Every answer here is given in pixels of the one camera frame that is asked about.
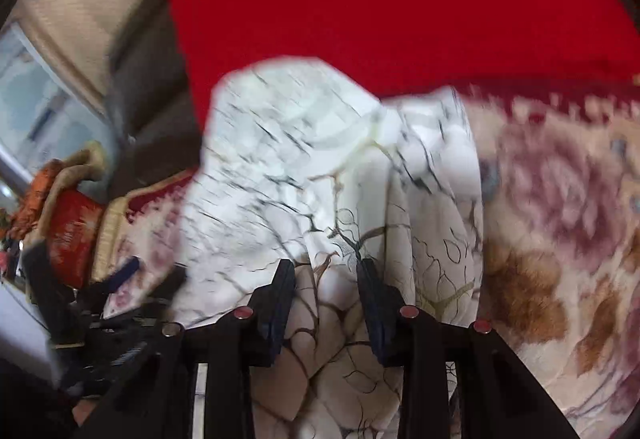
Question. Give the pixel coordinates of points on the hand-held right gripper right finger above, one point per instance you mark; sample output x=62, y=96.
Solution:
x=375, y=319

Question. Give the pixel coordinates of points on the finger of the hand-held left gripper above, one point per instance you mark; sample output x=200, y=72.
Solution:
x=124, y=273
x=165, y=286

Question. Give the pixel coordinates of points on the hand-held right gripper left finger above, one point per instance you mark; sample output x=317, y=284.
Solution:
x=275, y=314

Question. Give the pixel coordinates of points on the white crackle-print garment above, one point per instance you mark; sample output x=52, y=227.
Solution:
x=280, y=159

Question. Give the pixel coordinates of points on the orange patterned cloth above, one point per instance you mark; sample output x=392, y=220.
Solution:
x=42, y=199

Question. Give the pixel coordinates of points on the beige padded cushion cover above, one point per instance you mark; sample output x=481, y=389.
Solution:
x=85, y=159

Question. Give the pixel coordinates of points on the dark grey sofa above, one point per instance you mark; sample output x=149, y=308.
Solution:
x=150, y=94

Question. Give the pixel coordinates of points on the beige floral blanket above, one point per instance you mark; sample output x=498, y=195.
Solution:
x=550, y=199

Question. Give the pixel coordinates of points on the beige patterned curtain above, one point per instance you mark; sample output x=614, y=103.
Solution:
x=85, y=4

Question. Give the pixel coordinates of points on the red cushion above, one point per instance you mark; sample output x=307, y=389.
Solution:
x=400, y=4

